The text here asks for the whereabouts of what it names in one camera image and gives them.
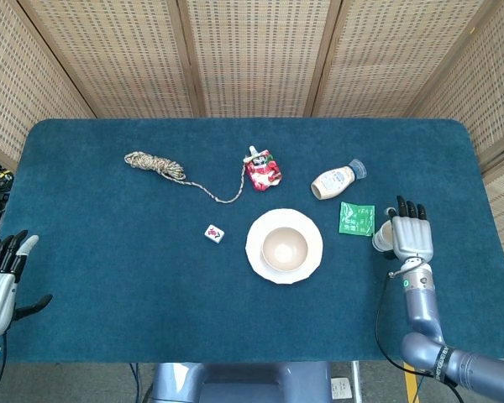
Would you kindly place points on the white power strip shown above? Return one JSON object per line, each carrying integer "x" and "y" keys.
{"x": 342, "y": 388}

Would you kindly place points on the green tea sachet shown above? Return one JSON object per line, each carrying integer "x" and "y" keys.
{"x": 355, "y": 220}

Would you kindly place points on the cream squeeze bottle clear cap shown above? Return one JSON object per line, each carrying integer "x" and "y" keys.
{"x": 334, "y": 182}

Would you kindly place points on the metal table leg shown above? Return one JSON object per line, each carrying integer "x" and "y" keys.
{"x": 357, "y": 382}

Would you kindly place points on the beige bowl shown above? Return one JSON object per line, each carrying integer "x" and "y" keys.
{"x": 285, "y": 249}

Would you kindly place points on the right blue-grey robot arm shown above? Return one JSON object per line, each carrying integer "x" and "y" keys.
{"x": 422, "y": 310}

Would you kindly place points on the white mahjong tile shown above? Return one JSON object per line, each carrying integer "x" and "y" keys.
{"x": 214, "y": 233}

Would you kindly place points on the red spouted drink pouch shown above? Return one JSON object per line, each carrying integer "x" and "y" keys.
{"x": 262, "y": 174}

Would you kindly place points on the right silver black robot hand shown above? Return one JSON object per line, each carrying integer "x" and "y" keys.
{"x": 413, "y": 237}

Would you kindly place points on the dark blue table cloth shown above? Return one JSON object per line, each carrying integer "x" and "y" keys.
{"x": 130, "y": 294}

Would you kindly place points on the blue-grey robot torso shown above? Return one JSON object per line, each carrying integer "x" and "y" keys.
{"x": 235, "y": 382}

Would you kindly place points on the woven bamboo screen panel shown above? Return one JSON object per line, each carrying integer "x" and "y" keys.
{"x": 25, "y": 92}
{"x": 256, "y": 54}
{"x": 117, "y": 54}
{"x": 500, "y": 105}
{"x": 395, "y": 54}

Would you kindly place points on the white paper plate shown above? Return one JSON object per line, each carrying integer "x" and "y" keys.
{"x": 255, "y": 260}

